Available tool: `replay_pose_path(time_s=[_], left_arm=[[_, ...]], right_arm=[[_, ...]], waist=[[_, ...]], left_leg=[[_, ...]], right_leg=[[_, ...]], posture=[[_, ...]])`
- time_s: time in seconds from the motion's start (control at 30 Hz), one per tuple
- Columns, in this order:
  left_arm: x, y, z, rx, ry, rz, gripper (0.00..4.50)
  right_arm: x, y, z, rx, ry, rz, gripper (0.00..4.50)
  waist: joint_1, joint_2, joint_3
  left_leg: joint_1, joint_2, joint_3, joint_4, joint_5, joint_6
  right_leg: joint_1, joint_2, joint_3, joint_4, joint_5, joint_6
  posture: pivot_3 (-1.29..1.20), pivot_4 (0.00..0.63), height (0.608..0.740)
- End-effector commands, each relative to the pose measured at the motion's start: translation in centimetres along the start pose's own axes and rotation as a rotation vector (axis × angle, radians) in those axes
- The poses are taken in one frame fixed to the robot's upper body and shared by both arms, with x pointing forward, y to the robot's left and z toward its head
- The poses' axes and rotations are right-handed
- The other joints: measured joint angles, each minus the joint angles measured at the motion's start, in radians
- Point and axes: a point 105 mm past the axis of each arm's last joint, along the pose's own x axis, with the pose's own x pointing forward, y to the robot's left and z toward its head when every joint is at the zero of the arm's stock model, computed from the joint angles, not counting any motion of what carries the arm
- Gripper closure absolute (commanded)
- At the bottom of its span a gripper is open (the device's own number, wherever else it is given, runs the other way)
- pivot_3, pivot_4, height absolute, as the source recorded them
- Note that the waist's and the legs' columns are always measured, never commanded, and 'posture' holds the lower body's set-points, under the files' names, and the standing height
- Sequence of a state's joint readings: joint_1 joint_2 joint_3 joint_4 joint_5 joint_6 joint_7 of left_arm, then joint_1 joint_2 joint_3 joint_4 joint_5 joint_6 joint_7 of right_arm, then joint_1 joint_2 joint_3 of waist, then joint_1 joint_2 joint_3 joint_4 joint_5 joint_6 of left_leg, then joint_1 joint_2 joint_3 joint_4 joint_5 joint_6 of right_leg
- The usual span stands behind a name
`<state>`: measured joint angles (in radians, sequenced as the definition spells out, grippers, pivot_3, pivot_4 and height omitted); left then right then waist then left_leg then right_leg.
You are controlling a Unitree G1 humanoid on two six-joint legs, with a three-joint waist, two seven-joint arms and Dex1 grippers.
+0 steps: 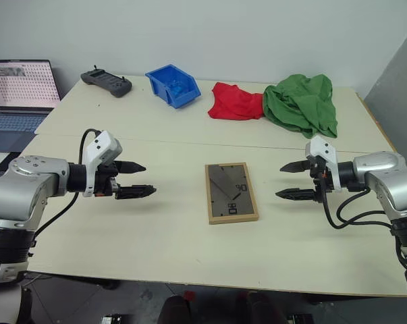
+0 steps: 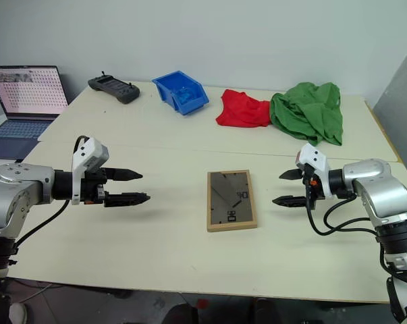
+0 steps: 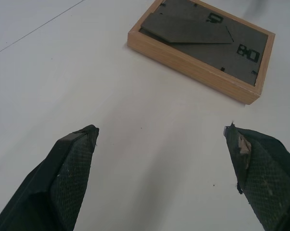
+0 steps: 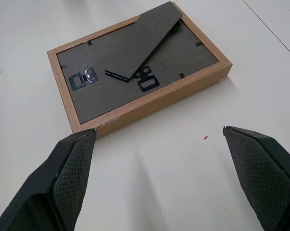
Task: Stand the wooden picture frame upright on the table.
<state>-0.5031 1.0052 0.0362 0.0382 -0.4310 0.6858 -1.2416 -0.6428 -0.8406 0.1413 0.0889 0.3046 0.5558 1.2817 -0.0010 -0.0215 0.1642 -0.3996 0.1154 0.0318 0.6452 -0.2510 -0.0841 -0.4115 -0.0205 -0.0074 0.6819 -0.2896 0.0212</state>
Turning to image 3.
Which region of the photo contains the wooden picture frame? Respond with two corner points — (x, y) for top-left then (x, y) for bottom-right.
(127, 0), (276, 106)

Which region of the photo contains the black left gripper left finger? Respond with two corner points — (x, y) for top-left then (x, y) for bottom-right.
(0, 124), (100, 231)

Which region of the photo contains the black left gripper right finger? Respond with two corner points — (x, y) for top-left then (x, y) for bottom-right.
(223, 122), (290, 231)

